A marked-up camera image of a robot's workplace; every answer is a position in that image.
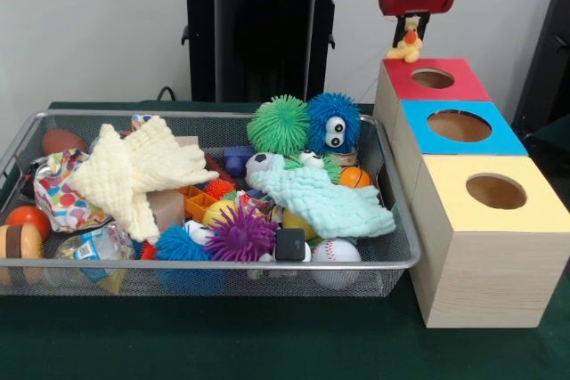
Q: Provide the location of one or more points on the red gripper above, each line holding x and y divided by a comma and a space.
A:
416, 2

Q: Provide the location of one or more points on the yellow plush duck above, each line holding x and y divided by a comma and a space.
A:
407, 48

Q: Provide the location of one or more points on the wooden box with three holes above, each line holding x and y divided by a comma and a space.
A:
490, 273

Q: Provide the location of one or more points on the silver mesh bin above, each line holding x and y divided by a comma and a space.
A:
133, 115

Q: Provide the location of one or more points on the black upright panel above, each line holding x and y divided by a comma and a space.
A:
548, 64

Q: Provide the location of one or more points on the small orange basketball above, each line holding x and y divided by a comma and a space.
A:
355, 177

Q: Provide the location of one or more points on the plain green spiky ball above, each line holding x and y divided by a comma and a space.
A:
278, 124

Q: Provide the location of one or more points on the dark green table cloth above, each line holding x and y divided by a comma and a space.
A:
556, 131
267, 344

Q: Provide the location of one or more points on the mint green cloth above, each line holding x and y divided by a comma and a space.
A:
329, 206

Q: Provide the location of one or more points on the white baseball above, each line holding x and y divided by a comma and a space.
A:
335, 253

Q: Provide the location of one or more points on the purple spiky ball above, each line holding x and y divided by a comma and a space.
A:
242, 235

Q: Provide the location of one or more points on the cream yellow cloth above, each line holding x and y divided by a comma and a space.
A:
133, 171

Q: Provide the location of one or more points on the blue spiky ball with eyes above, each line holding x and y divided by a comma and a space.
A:
178, 244

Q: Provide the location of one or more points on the yellow brown striped bee toy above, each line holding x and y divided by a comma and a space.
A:
20, 242

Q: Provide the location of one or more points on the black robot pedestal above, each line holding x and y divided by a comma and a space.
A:
263, 42

